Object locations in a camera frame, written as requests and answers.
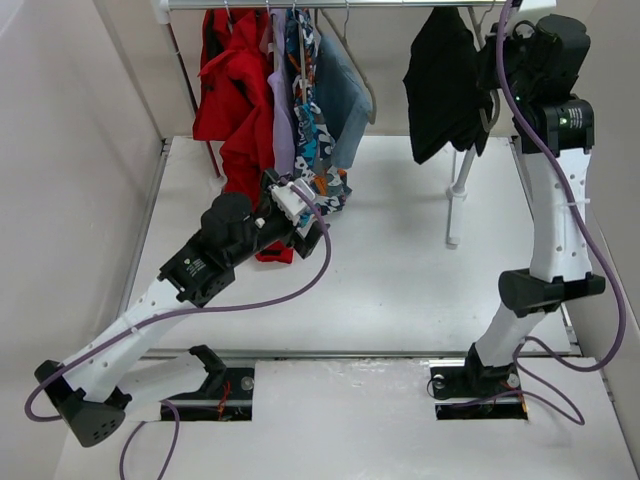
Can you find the blue denim shorts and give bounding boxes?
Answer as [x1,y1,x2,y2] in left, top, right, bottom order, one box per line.
[316,36,372,169]

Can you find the red jacket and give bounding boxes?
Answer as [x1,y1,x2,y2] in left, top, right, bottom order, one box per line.
[192,8,296,265]

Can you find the lilac garment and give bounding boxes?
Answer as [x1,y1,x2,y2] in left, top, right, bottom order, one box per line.
[267,9,296,175]

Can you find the black trousers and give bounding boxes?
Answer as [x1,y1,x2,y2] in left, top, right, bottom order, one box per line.
[403,7,493,165]

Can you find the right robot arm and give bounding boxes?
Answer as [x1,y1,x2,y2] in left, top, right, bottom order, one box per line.
[462,13,606,396]

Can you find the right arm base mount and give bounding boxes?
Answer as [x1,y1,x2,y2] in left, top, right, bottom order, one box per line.
[427,365,528,421]

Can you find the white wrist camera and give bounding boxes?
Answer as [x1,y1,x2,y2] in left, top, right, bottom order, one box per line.
[512,0,557,17]
[270,178,316,228]

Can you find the colourful patterned shorts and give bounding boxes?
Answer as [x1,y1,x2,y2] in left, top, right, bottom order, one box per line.
[284,8,351,216]

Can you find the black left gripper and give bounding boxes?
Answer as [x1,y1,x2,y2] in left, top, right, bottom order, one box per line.
[228,169,329,267]

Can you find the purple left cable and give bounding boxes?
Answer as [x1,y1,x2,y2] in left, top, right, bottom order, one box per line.
[23,182,332,480]

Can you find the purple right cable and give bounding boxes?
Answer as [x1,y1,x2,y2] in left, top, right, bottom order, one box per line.
[469,0,627,426]

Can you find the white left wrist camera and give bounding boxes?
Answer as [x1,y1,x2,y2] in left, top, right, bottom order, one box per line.
[270,178,316,228]

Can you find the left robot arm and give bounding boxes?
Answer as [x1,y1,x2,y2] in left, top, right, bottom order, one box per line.
[34,169,328,448]

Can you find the purple cable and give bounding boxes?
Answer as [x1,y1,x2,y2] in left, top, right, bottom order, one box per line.
[469,0,627,426]
[23,182,332,480]

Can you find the metal clothes rack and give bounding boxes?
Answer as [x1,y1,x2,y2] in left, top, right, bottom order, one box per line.
[149,0,531,246]

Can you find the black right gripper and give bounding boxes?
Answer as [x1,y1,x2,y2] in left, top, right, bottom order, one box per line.
[477,16,540,105]

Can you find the grey hanger with denim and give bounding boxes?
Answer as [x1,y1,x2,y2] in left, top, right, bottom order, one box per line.
[319,1,377,125]

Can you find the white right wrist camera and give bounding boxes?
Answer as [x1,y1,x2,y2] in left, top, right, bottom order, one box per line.
[512,0,557,17]

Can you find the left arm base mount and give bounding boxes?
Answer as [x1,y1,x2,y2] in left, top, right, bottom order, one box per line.
[168,345,255,422]

